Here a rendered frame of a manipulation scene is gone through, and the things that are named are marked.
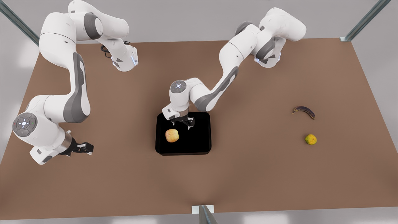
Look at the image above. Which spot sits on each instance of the silver frame post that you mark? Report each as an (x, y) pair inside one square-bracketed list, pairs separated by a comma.
[(205, 215), (18, 21), (365, 20)]

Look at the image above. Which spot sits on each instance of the black square tray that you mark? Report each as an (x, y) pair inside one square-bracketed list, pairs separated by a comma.
[(196, 140)]

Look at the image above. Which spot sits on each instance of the dark overripe banana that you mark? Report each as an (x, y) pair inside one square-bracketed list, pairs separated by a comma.
[(306, 110)]

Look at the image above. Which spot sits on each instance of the yellow-red apple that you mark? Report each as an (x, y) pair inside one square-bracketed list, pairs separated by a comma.
[(172, 136)]

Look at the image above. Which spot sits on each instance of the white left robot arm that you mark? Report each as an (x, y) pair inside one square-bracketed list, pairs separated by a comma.
[(230, 59)]

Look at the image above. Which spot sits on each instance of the yellow-green pear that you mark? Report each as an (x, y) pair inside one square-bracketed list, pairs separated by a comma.
[(310, 139)]

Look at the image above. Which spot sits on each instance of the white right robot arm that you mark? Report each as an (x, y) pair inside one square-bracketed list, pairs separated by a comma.
[(57, 40)]

